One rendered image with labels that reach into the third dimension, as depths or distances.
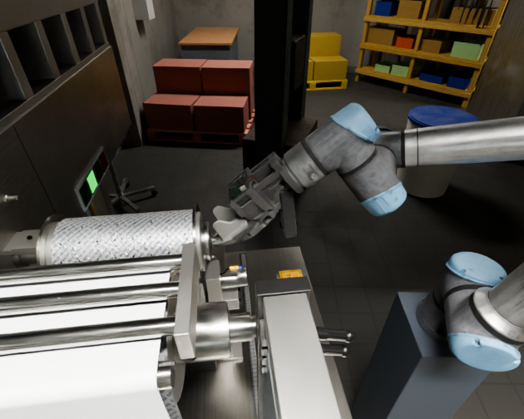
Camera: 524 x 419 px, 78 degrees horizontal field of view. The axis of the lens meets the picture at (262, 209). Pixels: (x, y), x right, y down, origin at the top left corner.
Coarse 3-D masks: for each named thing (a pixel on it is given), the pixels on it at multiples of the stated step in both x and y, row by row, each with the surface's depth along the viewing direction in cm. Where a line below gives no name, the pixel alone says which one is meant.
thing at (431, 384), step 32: (416, 320) 88; (384, 352) 105; (416, 352) 83; (448, 352) 81; (384, 384) 105; (416, 384) 89; (448, 384) 89; (352, 416) 144; (384, 416) 105; (416, 416) 102; (448, 416) 101
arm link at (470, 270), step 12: (468, 252) 78; (456, 264) 74; (468, 264) 74; (480, 264) 74; (492, 264) 74; (444, 276) 78; (456, 276) 74; (468, 276) 71; (480, 276) 70; (492, 276) 71; (504, 276) 71; (444, 288) 76; (456, 288) 72; (468, 288) 70; (444, 300) 74
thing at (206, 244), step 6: (204, 222) 62; (204, 228) 60; (204, 234) 59; (210, 234) 64; (204, 240) 59; (210, 240) 63; (204, 246) 59; (210, 246) 63; (204, 252) 59; (210, 252) 61; (204, 258) 60; (210, 258) 61
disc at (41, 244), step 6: (54, 216) 58; (60, 216) 60; (66, 216) 62; (48, 222) 56; (54, 222) 58; (42, 228) 54; (48, 228) 56; (42, 234) 54; (42, 240) 54; (42, 246) 54; (42, 252) 54; (42, 258) 53; (42, 264) 53
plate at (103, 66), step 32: (96, 64) 103; (64, 96) 80; (96, 96) 101; (32, 128) 66; (64, 128) 79; (96, 128) 99; (128, 128) 132; (0, 160) 56; (32, 160) 65; (64, 160) 78; (0, 192) 55; (32, 192) 65; (64, 192) 77; (0, 224) 55; (32, 224) 64; (0, 256) 54
